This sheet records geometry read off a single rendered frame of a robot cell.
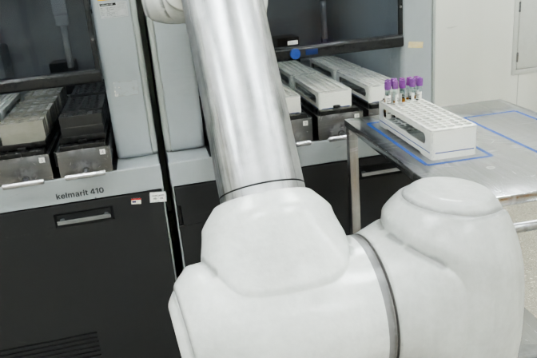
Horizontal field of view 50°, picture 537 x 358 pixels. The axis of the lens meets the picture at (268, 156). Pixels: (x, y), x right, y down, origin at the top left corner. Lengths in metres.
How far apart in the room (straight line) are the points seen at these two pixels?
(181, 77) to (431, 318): 1.15
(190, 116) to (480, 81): 1.97
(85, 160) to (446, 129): 0.91
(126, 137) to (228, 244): 1.09
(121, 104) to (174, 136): 0.17
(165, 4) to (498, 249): 0.93
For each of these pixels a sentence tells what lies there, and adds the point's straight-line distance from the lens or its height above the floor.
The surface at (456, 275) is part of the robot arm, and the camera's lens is 0.62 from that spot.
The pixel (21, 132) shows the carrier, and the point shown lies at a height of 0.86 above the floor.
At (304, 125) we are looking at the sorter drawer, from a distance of 1.62.
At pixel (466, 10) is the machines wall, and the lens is 3.16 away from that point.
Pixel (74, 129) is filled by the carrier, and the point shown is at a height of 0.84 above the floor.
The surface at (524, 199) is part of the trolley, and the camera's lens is 1.07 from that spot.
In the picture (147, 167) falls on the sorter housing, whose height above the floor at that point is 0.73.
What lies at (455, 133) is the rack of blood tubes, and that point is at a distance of 1.21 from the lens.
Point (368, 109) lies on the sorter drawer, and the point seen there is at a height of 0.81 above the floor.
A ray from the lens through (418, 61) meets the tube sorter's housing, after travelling 1.81.
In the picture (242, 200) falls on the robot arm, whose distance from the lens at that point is 0.61.
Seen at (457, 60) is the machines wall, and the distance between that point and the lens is 3.18.
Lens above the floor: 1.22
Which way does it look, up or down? 18 degrees down
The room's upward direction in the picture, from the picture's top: 5 degrees counter-clockwise
